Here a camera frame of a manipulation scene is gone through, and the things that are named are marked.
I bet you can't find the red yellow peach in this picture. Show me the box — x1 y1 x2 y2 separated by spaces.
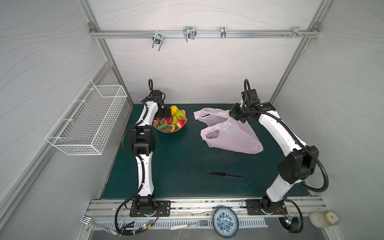
176 120 186 129

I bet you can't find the pink plastic bag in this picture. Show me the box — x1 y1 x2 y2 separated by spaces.
194 108 264 155

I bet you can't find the red dragon fruit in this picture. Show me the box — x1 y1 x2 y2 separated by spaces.
157 118 172 129

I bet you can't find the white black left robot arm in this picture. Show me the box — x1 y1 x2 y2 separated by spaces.
128 90 171 215

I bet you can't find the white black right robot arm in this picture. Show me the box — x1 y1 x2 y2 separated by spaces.
229 103 319 215

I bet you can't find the beige scalloped fruit bowl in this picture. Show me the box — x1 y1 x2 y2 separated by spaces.
153 110 188 133

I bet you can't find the yellow lemon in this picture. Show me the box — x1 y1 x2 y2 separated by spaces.
170 106 179 117

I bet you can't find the green pear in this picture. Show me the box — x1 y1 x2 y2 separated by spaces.
172 110 185 125

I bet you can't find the red strawberry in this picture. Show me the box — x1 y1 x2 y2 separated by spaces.
167 124 178 132

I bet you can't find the dark purple knife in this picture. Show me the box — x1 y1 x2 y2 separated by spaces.
209 172 245 180

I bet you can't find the metal u-bolt clamp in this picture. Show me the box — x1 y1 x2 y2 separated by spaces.
152 33 164 51

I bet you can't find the small metal hook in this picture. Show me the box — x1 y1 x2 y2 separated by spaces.
221 27 227 39

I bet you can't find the metal hook clamp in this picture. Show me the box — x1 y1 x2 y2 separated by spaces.
183 27 197 42

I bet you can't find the blue white patterned plate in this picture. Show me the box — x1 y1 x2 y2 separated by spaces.
212 207 240 239

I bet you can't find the silver fork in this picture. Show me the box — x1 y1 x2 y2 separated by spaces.
80 216 118 236

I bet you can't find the white cylindrical cup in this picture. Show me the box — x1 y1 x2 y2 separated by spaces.
310 212 340 229

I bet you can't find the white wire basket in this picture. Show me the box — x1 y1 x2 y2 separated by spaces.
45 80 127 156

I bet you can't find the aluminium cross rail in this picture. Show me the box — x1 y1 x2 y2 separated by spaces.
90 23 321 39

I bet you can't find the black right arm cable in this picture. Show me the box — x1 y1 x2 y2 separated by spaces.
242 78 330 234

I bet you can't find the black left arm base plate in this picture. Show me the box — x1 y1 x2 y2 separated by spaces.
130 201 171 218

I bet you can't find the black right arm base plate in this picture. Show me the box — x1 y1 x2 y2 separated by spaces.
245 198 288 216

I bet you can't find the metal bracket with screws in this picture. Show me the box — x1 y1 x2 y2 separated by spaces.
282 27 309 39

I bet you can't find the white handled fork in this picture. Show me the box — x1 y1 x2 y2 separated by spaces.
170 220 209 231

